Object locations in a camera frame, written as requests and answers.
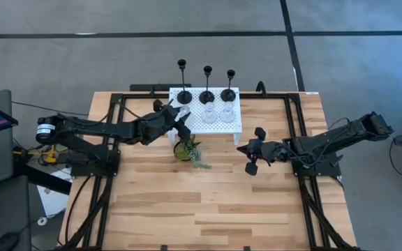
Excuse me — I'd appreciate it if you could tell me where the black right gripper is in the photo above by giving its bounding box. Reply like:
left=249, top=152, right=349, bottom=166
left=237, top=127, right=288, bottom=176

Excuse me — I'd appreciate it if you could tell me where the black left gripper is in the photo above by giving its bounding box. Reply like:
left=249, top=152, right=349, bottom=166
left=140, top=100, right=195, bottom=142

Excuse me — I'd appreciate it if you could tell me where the clear glass candle holder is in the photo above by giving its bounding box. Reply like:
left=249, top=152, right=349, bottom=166
left=178, top=105, right=192, bottom=123
left=201, top=101, right=218, bottom=125
left=218, top=100, right=237, bottom=123

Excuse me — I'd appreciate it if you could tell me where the tallest black candlestick holder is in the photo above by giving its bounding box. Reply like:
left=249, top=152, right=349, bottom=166
left=177, top=59, right=193, bottom=105

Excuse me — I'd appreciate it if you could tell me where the medium black candlestick holder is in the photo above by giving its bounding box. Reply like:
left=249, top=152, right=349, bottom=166
left=199, top=65, right=216, bottom=105

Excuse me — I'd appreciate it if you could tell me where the shortest black candlestick holder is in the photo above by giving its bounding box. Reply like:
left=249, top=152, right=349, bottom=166
left=221, top=69, right=237, bottom=102

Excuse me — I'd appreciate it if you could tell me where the white perforated metal shelf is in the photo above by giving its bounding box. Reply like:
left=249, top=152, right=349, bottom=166
left=166, top=86, right=243, bottom=146

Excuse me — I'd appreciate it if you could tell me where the black bar behind table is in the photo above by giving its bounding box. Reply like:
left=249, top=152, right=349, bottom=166
left=130, top=83, right=193, bottom=92

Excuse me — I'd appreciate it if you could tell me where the succulent plant in black pot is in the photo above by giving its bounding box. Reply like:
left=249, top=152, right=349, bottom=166
left=173, top=135, right=213, bottom=170

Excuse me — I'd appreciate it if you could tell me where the black rear table clamp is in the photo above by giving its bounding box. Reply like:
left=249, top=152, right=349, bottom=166
left=255, top=80, right=268, bottom=97

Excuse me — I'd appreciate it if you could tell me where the yellow clamp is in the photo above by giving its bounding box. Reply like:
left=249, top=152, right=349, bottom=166
left=45, top=144, right=57, bottom=165

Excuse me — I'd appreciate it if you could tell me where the black support beam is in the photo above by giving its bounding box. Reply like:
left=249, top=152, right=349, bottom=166
left=12, top=163, right=73, bottom=195

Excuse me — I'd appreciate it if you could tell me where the white paper sheet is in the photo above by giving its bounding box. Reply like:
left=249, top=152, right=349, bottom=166
left=36, top=166, right=73, bottom=218

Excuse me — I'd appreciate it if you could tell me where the black computer mouse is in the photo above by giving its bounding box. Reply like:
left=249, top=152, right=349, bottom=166
left=0, top=231, right=21, bottom=251

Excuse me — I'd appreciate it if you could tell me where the black floor cable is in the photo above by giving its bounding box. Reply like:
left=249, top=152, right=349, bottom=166
left=11, top=100, right=89, bottom=116

